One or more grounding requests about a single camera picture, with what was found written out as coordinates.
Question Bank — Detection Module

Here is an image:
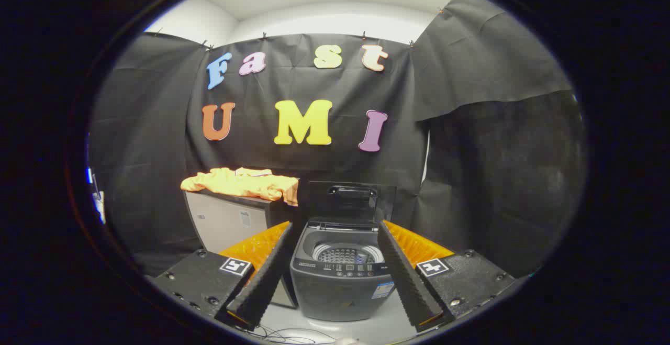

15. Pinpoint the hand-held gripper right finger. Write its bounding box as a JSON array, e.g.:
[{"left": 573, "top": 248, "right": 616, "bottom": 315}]
[{"left": 377, "top": 219, "right": 524, "bottom": 333}]

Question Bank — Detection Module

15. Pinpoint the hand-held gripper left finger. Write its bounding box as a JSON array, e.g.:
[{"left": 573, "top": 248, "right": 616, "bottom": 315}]
[{"left": 149, "top": 221, "right": 294, "bottom": 331}]

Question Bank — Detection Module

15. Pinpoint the grey washing machine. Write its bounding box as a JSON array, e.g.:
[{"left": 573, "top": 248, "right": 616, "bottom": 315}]
[{"left": 289, "top": 218, "right": 396, "bottom": 322}]

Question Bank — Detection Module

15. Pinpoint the orange shirt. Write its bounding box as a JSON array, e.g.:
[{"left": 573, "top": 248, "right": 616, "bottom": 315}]
[{"left": 181, "top": 167, "right": 300, "bottom": 207}]

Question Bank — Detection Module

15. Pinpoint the grey cabinet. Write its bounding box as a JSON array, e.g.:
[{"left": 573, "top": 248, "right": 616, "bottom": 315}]
[{"left": 183, "top": 191, "right": 299, "bottom": 309}]

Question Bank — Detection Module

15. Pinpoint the white and blue equipment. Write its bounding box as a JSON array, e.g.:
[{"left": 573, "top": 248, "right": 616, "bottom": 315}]
[{"left": 86, "top": 167, "right": 106, "bottom": 225}]

